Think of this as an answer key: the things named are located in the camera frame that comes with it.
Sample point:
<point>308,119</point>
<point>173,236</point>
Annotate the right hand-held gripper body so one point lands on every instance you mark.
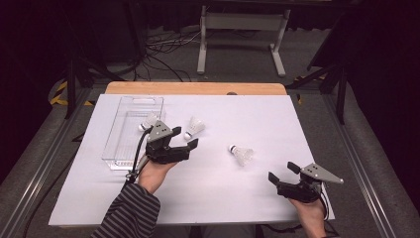
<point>302,191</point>

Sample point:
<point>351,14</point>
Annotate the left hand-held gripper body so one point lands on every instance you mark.
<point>163,150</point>

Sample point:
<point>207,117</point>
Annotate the clear plastic bin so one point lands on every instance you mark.
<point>127,142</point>

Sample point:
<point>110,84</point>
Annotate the person's left hand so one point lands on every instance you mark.
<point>153,175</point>

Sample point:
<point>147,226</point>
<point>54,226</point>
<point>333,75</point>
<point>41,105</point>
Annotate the person's right hand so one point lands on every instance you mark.
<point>310,218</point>

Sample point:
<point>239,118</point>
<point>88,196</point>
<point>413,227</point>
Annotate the white table board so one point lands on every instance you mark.
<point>211,191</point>

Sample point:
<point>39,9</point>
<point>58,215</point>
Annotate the black tripod stand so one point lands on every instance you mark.
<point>340,95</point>
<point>71,86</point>

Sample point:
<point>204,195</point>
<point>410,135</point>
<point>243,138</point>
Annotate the yellow black floor tape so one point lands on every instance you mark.
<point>59,99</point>

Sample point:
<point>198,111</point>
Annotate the aluminium floor rail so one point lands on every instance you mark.
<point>356,158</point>
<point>43,165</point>

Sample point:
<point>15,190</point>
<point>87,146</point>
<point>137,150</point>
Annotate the white metal stand frame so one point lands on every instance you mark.
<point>242,21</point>

